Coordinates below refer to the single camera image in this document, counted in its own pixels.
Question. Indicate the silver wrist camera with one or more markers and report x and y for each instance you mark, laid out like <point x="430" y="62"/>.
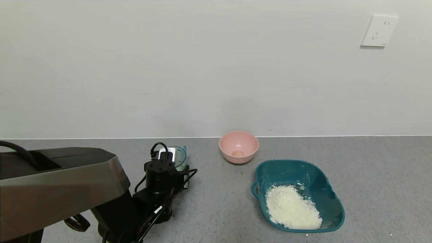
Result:
<point x="162" y="149"/>

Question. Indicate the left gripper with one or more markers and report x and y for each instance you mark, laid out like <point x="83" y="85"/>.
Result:
<point x="160" y="175"/>

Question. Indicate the pink bowl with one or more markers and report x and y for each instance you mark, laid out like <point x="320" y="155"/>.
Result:
<point x="238" y="145"/>

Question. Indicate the clear ribbed measuring cup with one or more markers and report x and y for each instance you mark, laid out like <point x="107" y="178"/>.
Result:
<point x="181" y="158"/>

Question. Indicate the teal plastic tray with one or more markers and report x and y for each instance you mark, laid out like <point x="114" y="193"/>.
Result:
<point x="314" y="179"/>

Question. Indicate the white wall socket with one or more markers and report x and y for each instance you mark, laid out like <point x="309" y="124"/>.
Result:
<point x="379" y="30"/>

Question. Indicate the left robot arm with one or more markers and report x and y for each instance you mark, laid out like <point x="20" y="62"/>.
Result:
<point x="50" y="189"/>

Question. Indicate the white powder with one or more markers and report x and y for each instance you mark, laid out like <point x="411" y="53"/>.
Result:
<point x="292" y="209"/>

